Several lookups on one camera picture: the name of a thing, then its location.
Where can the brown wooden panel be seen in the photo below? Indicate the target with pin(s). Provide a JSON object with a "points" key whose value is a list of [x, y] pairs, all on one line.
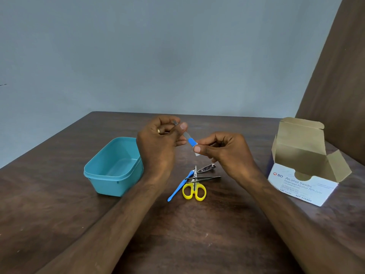
{"points": [[339, 82]]}

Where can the blue plastic cuticle pusher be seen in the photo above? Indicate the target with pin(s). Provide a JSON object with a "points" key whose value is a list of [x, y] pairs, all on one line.
{"points": [[179, 186]]}

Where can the person's right forearm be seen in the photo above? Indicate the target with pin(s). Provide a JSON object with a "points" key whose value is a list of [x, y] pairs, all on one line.
{"points": [[299, 225]]}

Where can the teal plastic container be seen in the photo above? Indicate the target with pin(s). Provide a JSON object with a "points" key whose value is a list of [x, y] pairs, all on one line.
{"points": [[114, 174]]}

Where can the person's left hand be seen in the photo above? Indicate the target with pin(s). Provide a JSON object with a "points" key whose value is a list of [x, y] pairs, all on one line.
{"points": [[155, 154]]}

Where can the silver metal tweezers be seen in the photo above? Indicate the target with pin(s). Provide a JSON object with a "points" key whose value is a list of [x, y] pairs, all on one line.
{"points": [[206, 178]]}

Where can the small white swab pad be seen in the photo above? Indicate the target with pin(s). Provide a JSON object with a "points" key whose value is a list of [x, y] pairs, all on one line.
{"points": [[197, 153]]}

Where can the silver nail clipper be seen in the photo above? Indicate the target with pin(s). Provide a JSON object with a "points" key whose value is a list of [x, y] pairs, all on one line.
{"points": [[207, 168]]}

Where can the person's left thumb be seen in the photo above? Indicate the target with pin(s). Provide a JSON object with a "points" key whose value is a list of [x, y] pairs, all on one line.
{"points": [[178, 130]]}

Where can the person's right hand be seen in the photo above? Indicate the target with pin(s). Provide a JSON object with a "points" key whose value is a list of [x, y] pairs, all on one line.
{"points": [[233, 156]]}

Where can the person's right thumb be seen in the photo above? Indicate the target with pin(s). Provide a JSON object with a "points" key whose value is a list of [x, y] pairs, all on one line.
{"points": [[206, 150]]}

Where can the person's left forearm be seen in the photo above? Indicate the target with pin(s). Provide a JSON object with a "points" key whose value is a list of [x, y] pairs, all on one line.
{"points": [[114, 225]]}

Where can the open white cardboard swab box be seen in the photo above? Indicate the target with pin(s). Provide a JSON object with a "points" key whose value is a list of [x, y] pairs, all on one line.
{"points": [[302, 179]]}

